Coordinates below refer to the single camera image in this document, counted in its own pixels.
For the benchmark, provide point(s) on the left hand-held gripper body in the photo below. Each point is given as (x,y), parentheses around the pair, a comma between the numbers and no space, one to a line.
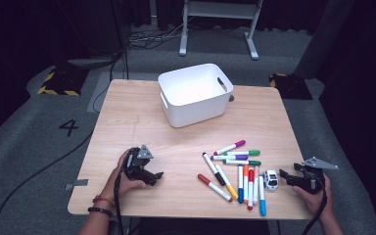
(133,164)

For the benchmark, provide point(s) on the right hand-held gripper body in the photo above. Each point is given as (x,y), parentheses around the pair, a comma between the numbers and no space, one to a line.
(313,181)

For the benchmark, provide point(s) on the white toy car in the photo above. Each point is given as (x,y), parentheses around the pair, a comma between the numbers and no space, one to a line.
(271,180)

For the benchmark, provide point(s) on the light blue cap marker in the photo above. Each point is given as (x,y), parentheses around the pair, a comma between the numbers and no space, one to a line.
(262,196)

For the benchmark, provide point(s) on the cluster of coloured pens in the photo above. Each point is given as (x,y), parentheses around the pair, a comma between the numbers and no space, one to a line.
(250,186)

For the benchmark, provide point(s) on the orange cap marker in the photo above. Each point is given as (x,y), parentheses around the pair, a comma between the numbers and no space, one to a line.
(245,178)

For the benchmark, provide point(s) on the dark red cap marker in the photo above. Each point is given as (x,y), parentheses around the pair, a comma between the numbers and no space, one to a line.
(213,187)

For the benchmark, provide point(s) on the white plastic storage bin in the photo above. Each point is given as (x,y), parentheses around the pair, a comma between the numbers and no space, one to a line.
(192,88)

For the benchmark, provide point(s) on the person's right hand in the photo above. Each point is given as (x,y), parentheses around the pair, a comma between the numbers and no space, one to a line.
(311,202)

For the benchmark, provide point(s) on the person's left hand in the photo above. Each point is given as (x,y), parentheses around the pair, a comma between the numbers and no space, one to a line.
(127,186)

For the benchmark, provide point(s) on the grey tape strip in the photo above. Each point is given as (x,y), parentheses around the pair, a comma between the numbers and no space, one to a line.
(78,183)

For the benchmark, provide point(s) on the black yellow striped base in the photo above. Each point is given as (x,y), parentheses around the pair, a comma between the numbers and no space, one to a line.
(62,83)
(290,86)

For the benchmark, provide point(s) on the grey flat stand base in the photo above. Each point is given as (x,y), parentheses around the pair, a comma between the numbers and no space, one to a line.
(91,62)

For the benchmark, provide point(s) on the dark grey column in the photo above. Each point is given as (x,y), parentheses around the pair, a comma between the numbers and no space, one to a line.
(323,39)

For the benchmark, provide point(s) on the white metal desk frame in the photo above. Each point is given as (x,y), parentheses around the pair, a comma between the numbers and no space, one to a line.
(220,9)

